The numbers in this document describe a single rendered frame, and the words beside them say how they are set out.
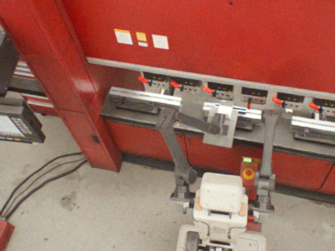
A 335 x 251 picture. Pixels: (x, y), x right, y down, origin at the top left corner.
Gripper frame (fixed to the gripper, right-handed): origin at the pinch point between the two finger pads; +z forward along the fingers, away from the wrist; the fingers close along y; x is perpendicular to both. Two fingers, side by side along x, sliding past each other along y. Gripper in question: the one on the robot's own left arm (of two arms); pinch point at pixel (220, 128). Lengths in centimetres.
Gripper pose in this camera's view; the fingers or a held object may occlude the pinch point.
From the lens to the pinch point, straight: 288.7
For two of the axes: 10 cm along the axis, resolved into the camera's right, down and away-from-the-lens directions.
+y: -9.6, -1.7, 2.1
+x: -1.7, 9.9, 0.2
